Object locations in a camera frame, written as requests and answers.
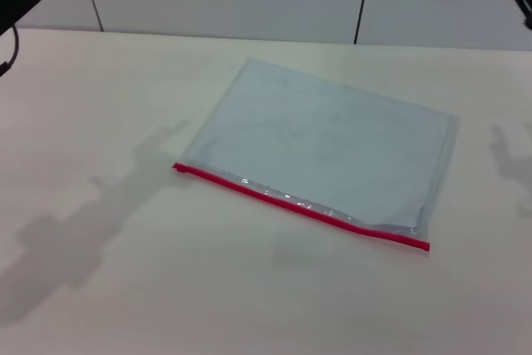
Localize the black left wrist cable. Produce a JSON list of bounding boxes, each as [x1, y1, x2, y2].
[[0, 24, 20, 78]]

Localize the thin black wall cable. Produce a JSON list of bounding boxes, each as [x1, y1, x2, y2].
[[352, 0, 373, 45]]

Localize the clear document bag red zipper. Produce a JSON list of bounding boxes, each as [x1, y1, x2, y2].
[[172, 57, 461, 254]]

